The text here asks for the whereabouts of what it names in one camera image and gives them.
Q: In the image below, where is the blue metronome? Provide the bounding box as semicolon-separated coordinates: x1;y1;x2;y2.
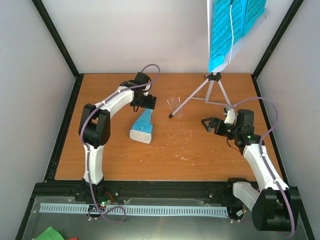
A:
129;108;153;144

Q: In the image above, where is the clear plastic metronome cover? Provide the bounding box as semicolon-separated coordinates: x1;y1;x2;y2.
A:
166;96;183;118

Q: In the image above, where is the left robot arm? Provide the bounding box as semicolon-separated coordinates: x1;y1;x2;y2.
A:
78;72;157;202

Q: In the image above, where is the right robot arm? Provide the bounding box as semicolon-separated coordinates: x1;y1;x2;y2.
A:
201;109;301;234

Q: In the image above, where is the white tripod music stand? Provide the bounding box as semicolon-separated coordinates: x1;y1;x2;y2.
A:
168;72;232;119

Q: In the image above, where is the blue sheet music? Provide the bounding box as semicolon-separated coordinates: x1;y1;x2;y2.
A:
207;0;270;73

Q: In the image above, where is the green paper sheet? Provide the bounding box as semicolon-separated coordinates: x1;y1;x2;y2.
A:
33;226;65;240

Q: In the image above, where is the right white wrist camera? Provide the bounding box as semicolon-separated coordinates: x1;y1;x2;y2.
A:
223;107;236;124

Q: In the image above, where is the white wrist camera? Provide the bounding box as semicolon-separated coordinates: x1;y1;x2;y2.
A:
142;82;152;92
223;107;236;124

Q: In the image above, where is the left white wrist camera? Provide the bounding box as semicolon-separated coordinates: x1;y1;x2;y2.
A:
142;82;152;92

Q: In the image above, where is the black aluminium frame rail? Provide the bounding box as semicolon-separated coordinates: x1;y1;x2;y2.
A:
32;177;247;207

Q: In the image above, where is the grey slotted cable duct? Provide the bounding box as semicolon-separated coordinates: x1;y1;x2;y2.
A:
38;203;228;218

